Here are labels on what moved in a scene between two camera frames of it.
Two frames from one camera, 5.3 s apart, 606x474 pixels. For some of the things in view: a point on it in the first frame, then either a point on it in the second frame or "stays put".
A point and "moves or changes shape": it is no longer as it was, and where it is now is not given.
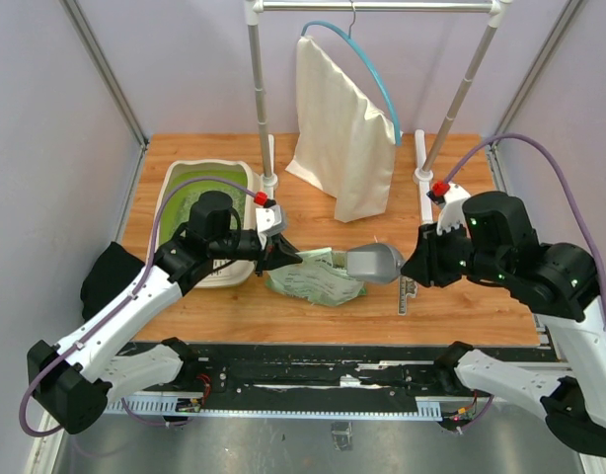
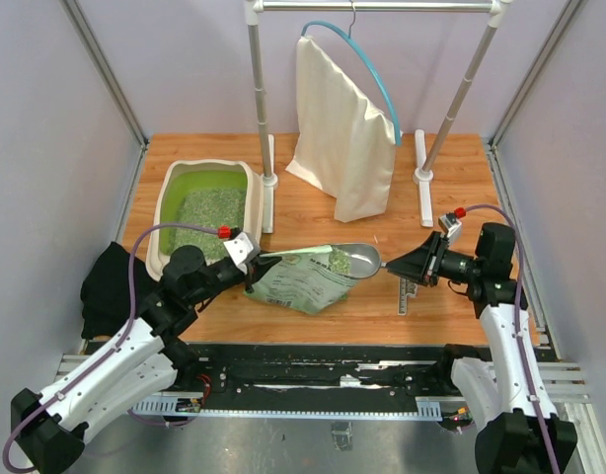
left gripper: (278, 253) → (256, 270)
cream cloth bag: (345, 143) stays put
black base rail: (412, 371) stays put
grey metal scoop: (374, 263) moves or changes shape
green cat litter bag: (322, 277) moves or changes shape
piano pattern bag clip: (406, 287) stays put
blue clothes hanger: (347, 36) stays put
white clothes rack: (498, 10) stays put
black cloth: (111, 273) stays put
